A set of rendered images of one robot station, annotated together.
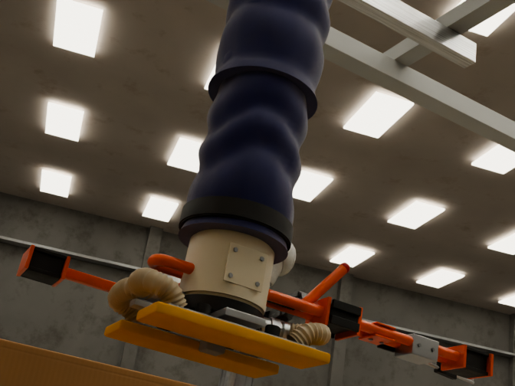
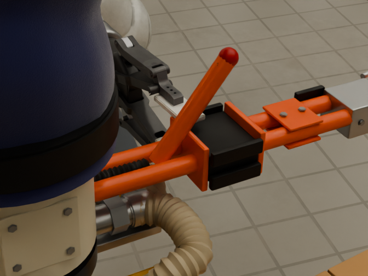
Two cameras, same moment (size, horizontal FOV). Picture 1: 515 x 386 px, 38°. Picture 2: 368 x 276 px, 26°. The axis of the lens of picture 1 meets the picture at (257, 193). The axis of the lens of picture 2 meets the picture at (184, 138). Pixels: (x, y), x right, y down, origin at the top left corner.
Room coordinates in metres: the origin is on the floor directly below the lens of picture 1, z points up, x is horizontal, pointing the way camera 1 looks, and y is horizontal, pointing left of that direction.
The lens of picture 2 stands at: (0.74, -0.09, 1.72)
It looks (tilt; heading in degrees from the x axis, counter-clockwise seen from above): 35 degrees down; 355
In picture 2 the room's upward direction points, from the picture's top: straight up
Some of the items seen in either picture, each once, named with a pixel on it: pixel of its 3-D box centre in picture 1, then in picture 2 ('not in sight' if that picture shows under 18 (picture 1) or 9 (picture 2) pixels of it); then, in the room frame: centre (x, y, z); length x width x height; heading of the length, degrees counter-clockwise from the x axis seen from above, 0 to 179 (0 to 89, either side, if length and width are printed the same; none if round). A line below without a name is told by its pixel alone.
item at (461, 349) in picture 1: (467, 361); not in sight; (1.65, -0.52, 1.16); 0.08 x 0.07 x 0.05; 114
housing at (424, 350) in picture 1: (416, 349); (356, 107); (1.60, -0.39, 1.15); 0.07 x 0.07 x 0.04; 24
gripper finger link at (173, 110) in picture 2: not in sight; (179, 107); (1.55, -0.15, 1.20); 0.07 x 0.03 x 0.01; 28
